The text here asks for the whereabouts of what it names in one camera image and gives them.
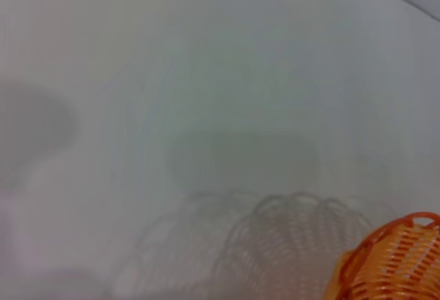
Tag orange woven plastic basket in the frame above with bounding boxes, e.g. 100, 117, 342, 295
324, 211, 440, 300

